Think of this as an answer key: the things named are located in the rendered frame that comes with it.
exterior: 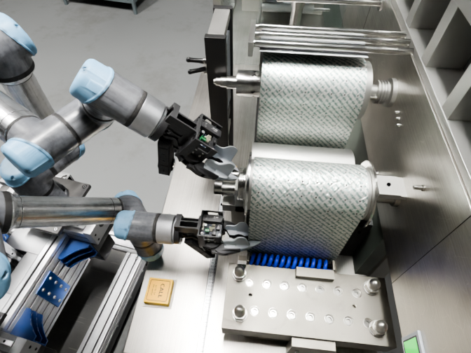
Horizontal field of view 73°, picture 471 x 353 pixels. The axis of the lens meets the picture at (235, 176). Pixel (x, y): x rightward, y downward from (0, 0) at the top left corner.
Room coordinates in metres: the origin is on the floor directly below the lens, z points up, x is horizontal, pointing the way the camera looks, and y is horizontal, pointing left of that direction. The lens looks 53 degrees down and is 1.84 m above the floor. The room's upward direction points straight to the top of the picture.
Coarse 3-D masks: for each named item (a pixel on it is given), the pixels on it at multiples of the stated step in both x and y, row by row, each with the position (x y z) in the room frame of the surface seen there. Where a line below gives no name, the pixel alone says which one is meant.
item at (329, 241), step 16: (256, 224) 0.36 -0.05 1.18; (272, 224) 0.35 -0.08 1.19; (288, 224) 0.35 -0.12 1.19; (304, 224) 0.34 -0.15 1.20; (272, 240) 0.35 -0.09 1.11; (288, 240) 0.35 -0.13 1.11; (304, 240) 0.34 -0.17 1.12; (320, 240) 0.34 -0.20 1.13; (336, 240) 0.34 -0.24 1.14; (304, 256) 0.34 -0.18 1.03; (320, 256) 0.34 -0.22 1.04; (336, 256) 0.33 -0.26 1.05
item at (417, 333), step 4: (416, 332) 0.12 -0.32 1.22; (420, 332) 0.12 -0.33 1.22; (404, 336) 0.12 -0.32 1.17; (408, 336) 0.12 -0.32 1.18; (412, 336) 0.12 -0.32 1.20; (416, 336) 0.11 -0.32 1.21; (420, 336) 0.11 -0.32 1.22; (404, 340) 0.12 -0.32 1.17; (416, 340) 0.11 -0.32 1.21; (420, 340) 0.11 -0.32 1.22; (420, 344) 0.10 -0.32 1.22; (404, 348) 0.10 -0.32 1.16; (420, 348) 0.10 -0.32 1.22; (404, 352) 0.10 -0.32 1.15; (420, 352) 0.09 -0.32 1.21; (424, 352) 0.09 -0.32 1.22
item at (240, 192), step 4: (240, 168) 0.44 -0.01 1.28; (244, 168) 0.44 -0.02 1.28; (240, 172) 0.43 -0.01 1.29; (244, 172) 0.43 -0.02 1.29; (240, 176) 0.41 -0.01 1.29; (244, 176) 0.41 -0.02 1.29; (240, 180) 0.41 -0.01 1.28; (244, 180) 0.41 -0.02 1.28; (240, 184) 0.40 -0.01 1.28; (244, 184) 0.40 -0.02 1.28; (240, 188) 0.39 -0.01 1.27; (244, 188) 0.39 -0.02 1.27; (240, 192) 0.39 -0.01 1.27; (244, 192) 0.39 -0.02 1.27; (240, 196) 0.39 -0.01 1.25
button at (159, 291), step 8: (152, 280) 0.31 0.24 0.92; (160, 280) 0.31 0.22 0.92; (168, 280) 0.31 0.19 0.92; (152, 288) 0.29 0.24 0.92; (160, 288) 0.29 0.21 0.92; (168, 288) 0.29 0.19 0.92; (144, 296) 0.27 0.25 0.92; (152, 296) 0.27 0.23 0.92; (160, 296) 0.27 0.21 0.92; (168, 296) 0.27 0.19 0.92; (152, 304) 0.25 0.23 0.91; (160, 304) 0.25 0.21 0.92; (168, 304) 0.25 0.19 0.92
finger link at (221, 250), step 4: (220, 244) 0.34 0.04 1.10; (220, 248) 0.33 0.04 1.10; (224, 248) 0.33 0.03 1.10; (228, 248) 0.33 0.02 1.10; (212, 252) 0.32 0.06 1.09; (216, 252) 0.32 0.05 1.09; (220, 252) 0.32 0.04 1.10; (224, 252) 0.32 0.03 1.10; (228, 252) 0.32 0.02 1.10; (232, 252) 0.33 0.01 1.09; (236, 252) 0.33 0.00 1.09
